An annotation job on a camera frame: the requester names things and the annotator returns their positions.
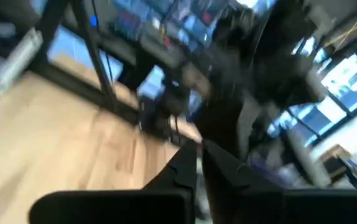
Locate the black aluminium table frame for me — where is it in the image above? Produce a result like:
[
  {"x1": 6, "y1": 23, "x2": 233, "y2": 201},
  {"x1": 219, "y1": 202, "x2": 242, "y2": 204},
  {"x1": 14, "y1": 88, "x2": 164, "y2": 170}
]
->
[{"x1": 25, "y1": 0, "x2": 204, "y2": 147}]

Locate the window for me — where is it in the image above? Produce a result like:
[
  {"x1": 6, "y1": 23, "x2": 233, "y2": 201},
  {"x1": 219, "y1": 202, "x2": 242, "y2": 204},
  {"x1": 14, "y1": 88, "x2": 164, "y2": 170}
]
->
[{"x1": 267, "y1": 37, "x2": 357, "y2": 147}]

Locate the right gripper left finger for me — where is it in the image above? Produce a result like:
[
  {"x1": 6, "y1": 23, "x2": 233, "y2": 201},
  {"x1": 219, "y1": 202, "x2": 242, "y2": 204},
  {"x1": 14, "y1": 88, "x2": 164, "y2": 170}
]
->
[{"x1": 28, "y1": 139, "x2": 198, "y2": 224}]

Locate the silver metal bracket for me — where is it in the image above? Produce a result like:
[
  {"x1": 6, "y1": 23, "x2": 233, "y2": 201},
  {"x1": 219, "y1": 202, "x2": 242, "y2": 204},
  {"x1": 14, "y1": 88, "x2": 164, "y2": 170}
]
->
[{"x1": 0, "y1": 27, "x2": 44, "y2": 96}]

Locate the yellow cable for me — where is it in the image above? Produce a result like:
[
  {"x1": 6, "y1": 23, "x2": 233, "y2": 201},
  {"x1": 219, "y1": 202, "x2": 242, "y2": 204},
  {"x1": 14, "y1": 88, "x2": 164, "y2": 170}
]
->
[{"x1": 323, "y1": 0, "x2": 357, "y2": 52}]

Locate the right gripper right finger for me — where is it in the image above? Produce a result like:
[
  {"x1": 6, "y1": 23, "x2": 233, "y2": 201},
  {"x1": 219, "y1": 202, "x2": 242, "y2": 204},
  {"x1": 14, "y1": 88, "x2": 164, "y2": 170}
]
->
[{"x1": 201, "y1": 139, "x2": 357, "y2": 224}]

